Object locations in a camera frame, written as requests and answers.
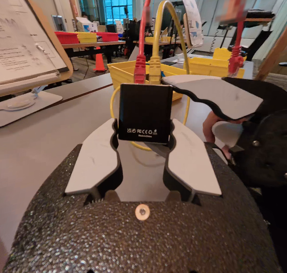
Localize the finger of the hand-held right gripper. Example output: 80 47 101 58
211 121 244 148
161 75 264 121

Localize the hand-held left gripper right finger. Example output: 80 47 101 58
163 119 223 202

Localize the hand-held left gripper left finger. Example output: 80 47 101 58
65 118 124 198

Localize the black network adapter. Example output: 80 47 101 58
118 83 173 144

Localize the yellow ethernet cable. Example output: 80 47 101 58
110 0 191 152

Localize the red ethernet cable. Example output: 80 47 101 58
134 0 245 84

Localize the person's right hand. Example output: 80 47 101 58
202 111 235 159

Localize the instruction sheet stand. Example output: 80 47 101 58
0 0 74 128
177 0 204 49

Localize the orange traffic cone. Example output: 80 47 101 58
93 46 107 72

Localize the wooden table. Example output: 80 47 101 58
62 40 126 64

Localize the yellow crate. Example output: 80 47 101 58
77 32 97 43

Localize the red crate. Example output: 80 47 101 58
55 31 79 44
96 32 119 42

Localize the wooden post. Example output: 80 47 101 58
255 29 287 81

